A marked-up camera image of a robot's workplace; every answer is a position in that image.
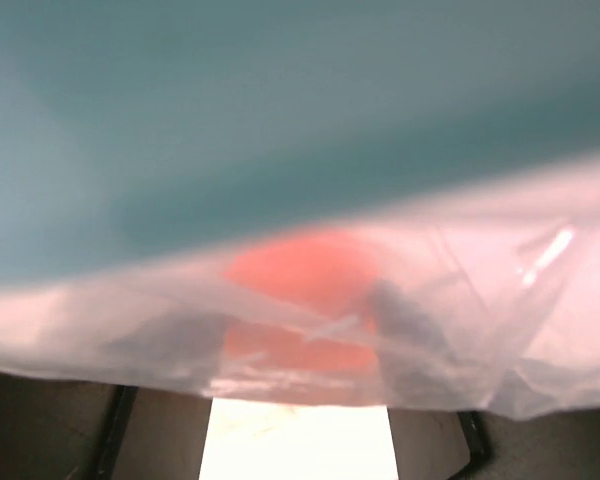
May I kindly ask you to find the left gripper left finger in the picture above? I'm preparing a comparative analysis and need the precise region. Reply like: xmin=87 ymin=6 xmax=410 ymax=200
xmin=0 ymin=373 xmax=211 ymax=479

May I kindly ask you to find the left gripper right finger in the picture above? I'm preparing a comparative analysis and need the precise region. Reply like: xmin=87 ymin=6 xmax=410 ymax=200
xmin=388 ymin=409 xmax=600 ymax=479

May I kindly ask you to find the clear zip top bag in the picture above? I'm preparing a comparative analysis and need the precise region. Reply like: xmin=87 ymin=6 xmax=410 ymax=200
xmin=0 ymin=151 xmax=600 ymax=419

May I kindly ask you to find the orange fake fruit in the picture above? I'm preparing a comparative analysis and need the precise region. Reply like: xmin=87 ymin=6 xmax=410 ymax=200
xmin=224 ymin=230 xmax=379 ymax=374

